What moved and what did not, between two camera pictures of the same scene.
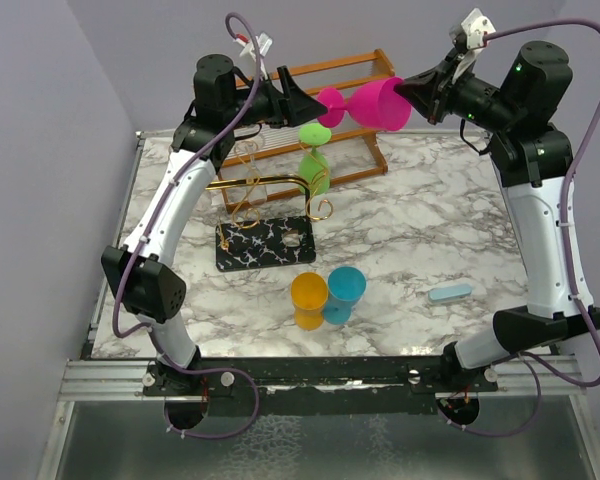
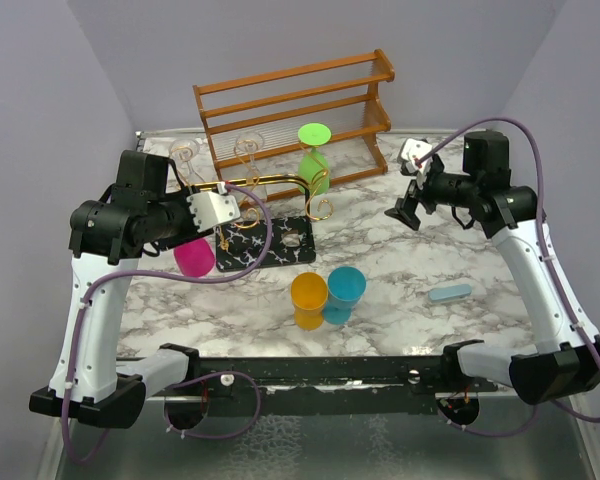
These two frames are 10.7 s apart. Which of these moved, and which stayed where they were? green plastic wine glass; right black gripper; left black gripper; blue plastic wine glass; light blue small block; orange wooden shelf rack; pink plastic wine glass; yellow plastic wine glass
Moved: left black gripper; pink plastic wine glass; right black gripper
Stayed: green plastic wine glass; light blue small block; yellow plastic wine glass; blue plastic wine glass; orange wooden shelf rack
